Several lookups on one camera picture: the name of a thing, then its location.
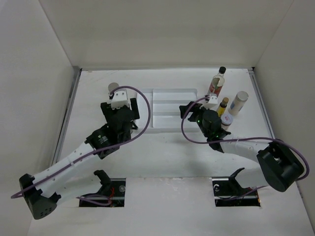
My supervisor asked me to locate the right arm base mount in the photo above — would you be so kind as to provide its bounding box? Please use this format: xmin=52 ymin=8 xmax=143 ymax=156
xmin=212 ymin=168 xmax=260 ymax=207

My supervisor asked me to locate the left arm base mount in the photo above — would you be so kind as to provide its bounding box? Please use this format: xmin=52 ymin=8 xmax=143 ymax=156
xmin=79 ymin=170 xmax=126 ymax=207

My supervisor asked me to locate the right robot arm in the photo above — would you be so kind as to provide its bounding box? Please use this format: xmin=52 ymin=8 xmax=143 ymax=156
xmin=179 ymin=101 xmax=309 ymax=195

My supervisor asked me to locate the purple cable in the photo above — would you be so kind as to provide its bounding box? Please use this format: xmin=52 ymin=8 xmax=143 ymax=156
xmin=10 ymin=86 xmax=151 ymax=199
xmin=181 ymin=96 xmax=310 ymax=182

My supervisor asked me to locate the white organizer tray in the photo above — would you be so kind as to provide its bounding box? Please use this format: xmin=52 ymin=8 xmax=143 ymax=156
xmin=135 ymin=88 xmax=199 ymax=134

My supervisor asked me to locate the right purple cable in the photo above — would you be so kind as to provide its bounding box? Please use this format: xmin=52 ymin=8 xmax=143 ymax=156
xmin=181 ymin=96 xmax=310 ymax=182

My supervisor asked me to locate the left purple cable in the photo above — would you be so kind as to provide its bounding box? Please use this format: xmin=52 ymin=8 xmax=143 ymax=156
xmin=10 ymin=86 xmax=151 ymax=199

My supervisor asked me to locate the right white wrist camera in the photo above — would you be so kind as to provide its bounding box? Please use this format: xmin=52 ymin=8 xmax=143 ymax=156
xmin=201 ymin=93 xmax=218 ymax=110

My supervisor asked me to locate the silver-lid bead jar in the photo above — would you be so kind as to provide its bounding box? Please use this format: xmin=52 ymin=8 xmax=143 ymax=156
xmin=108 ymin=82 xmax=119 ymax=92

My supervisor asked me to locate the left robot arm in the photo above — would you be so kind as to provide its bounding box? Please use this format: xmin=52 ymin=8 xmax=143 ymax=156
xmin=19 ymin=98 xmax=140 ymax=220

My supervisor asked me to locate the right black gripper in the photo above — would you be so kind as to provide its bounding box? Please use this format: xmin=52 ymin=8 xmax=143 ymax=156
xmin=179 ymin=101 xmax=213 ymax=138

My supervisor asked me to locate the clear soy sauce bottle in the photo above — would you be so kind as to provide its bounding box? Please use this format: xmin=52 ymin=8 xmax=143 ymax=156
xmin=207 ymin=66 xmax=226 ymax=96

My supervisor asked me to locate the small yellow-label bottle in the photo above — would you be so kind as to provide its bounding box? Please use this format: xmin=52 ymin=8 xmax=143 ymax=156
xmin=217 ymin=97 xmax=229 ymax=117

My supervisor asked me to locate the white-lid sauce jar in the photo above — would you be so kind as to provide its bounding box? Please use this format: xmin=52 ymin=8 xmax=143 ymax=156
xmin=220 ymin=113 xmax=233 ymax=130

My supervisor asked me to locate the white cylinder bottle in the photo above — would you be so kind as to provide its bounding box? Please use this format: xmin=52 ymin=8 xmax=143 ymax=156
xmin=228 ymin=91 xmax=249 ymax=116

